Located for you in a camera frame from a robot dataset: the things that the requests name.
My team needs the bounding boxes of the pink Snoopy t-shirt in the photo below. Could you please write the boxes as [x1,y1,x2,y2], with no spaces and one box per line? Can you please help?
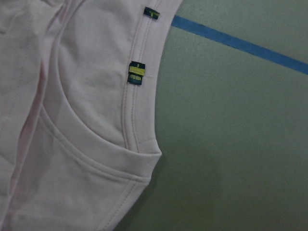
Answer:
[0,0,181,231]

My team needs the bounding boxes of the blue tape grid lines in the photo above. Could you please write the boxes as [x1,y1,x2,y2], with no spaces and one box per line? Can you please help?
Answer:
[171,15,308,74]

